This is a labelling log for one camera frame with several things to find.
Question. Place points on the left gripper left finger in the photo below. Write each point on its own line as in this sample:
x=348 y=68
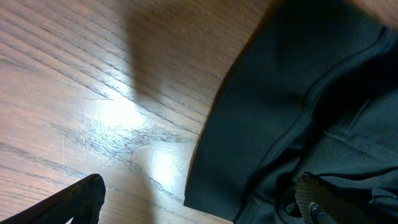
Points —
x=78 y=203

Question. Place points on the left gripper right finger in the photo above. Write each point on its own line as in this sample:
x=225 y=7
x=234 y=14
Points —
x=322 y=202

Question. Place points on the black t-shirt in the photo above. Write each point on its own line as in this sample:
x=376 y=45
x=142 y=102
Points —
x=314 y=92

